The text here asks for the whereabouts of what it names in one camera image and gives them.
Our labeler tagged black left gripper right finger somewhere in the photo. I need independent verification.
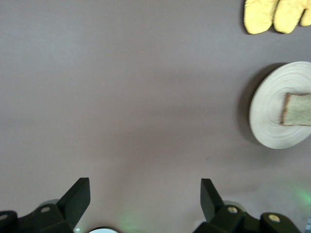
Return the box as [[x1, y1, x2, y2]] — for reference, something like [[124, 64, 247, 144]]
[[193, 178, 302, 233]]

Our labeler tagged yellow quilted oven mitt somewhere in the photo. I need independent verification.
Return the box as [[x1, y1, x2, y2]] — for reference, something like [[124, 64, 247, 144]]
[[242, 0, 279, 35], [273, 0, 311, 34]]

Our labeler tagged brown table mat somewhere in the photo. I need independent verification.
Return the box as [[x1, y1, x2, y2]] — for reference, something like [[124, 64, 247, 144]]
[[0, 0, 311, 233]]

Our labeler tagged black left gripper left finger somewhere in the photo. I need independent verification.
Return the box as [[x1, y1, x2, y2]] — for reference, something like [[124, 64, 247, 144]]
[[0, 177, 91, 233]]

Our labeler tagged round wooden plate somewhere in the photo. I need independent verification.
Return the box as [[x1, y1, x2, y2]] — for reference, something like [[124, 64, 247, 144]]
[[249, 61, 311, 150]]

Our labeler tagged brown bread toast slice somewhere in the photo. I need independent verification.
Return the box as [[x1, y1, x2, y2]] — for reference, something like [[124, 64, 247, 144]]
[[280, 92, 311, 127]]

